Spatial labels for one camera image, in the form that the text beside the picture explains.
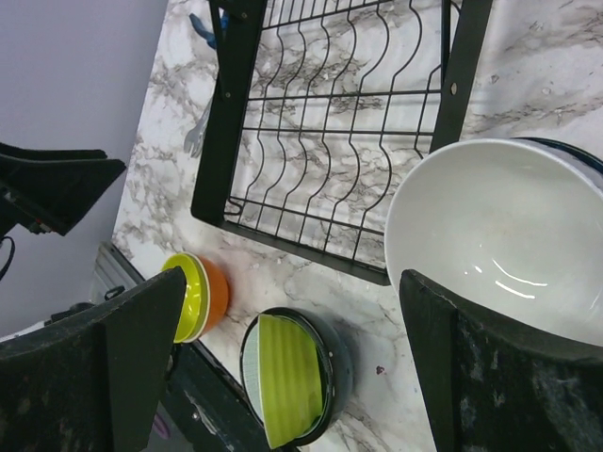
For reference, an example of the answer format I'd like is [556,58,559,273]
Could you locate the yellow-green bowl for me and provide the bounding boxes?
[162,252,210,344]

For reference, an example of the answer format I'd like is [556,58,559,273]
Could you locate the black rimmed bowl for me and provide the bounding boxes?
[239,307,353,449]

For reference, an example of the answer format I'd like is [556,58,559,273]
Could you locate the orange bowl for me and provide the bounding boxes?
[198,256,231,335]

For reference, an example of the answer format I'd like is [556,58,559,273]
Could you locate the blue handled pliers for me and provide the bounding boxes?
[188,11,230,50]

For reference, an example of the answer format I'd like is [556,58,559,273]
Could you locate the white square bowl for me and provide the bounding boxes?
[241,314,323,449]

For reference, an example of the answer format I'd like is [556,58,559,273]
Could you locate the blue floral bowl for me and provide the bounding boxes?
[514,137,602,191]

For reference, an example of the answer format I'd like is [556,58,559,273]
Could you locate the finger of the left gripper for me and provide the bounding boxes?
[1,143,126,235]

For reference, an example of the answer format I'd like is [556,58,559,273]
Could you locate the silver wrench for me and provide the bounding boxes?
[184,102,212,158]

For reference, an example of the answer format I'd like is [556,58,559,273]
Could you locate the black wire dish rack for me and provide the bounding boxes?
[191,1,492,285]

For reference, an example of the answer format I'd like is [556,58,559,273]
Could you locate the aluminium frame rail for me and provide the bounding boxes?
[90,242,145,304]

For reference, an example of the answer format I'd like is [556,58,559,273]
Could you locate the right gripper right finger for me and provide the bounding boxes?
[399,269,602,451]

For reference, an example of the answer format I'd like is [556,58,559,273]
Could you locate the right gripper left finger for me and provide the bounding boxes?
[1,268,186,451]

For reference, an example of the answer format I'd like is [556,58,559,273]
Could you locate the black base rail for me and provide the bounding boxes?
[162,343,269,451]

